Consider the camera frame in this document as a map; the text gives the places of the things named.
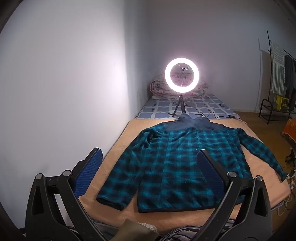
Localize yellow box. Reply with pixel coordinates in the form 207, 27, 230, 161
276, 95, 289, 110

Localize tangle of white cables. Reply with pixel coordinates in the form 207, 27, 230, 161
272, 169, 296, 216

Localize black ring light cable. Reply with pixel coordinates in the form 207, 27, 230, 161
190, 112, 236, 120

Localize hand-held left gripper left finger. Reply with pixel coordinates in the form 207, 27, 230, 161
25, 147, 109, 241

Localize blue patterned bedsheet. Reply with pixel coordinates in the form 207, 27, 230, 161
135, 94, 241, 120

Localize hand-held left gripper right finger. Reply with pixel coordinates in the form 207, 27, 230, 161
196, 149, 273, 241

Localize orange cloth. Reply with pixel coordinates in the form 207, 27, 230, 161
281, 118, 296, 149

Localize beige blanket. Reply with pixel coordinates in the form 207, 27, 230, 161
79, 118, 292, 232

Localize dark hanging clothes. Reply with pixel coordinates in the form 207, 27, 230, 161
284, 55, 296, 112

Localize person's plaid pants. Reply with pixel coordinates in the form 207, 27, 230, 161
162, 218, 234, 241

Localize olive garment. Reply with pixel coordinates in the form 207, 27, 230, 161
111, 219, 160, 241

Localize teal plaid fleece jacket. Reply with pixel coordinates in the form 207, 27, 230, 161
96, 113, 289, 213

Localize phone holder clamp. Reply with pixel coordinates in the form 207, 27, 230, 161
179, 65, 189, 87

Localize folded floral quilt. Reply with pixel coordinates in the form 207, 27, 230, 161
150, 74, 208, 100

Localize black clothes rack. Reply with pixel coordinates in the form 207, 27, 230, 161
258, 30, 296, 124

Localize white hanging towel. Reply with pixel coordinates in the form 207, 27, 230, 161
270, 42, 286, 95

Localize black tripod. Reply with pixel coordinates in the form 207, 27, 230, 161
172, 91, 189, 117

